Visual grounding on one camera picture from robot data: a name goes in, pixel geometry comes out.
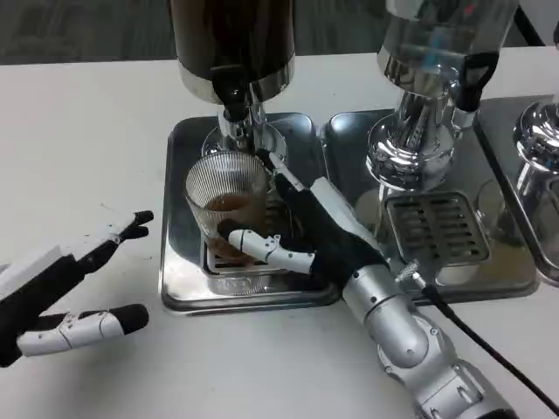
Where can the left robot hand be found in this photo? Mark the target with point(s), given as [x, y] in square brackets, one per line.
[48, 270]

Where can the dark drink dispenser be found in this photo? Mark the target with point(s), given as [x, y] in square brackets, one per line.
[231, 35]

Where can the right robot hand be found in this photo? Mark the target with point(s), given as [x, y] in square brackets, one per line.
[332, 240]

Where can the chrome drink dispenser base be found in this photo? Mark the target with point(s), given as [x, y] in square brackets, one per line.
[539, 144]

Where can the black dispenser tap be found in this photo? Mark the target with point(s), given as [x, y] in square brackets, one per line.
[230, 87]
[474, 83]

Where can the clear drink dispenser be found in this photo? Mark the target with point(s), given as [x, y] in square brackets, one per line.
[436, 43]

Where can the clear ribbed glass cup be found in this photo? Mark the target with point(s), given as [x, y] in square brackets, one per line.
[218, 183]

